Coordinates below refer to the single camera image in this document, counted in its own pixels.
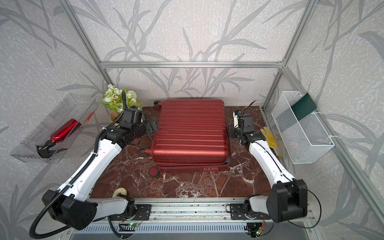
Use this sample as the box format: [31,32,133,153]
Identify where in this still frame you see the white tape roll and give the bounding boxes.
[113,188,127,198]

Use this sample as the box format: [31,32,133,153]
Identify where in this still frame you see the clear plastic wall bin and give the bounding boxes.
[10,94,99,164]

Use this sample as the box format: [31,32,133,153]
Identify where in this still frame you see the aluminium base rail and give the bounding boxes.
[64,197,316,224]

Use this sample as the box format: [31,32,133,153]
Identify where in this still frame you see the beige flower pot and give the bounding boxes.
[110,111,120,122]

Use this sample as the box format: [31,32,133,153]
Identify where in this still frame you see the white wire mesh basket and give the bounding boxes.
[272,91,335,165]

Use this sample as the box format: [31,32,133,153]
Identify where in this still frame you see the red hard-shell suitcase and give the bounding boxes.
[142,99,231,173]

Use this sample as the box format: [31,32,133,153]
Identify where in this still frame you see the white green artificial flowers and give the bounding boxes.
[101,85,142,114]

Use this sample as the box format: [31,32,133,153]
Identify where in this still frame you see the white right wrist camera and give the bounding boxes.
[233,110,243,128]

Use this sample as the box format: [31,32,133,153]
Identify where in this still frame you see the yellow rubber glove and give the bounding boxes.
[261,127,283,158]

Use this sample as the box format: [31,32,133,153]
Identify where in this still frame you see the dark green card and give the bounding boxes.
[291,93,317,121]

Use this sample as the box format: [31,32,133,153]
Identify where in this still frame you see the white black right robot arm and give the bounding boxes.
[229,110,322,229]

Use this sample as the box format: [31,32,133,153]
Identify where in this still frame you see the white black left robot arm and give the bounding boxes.
[29,103,158,240]

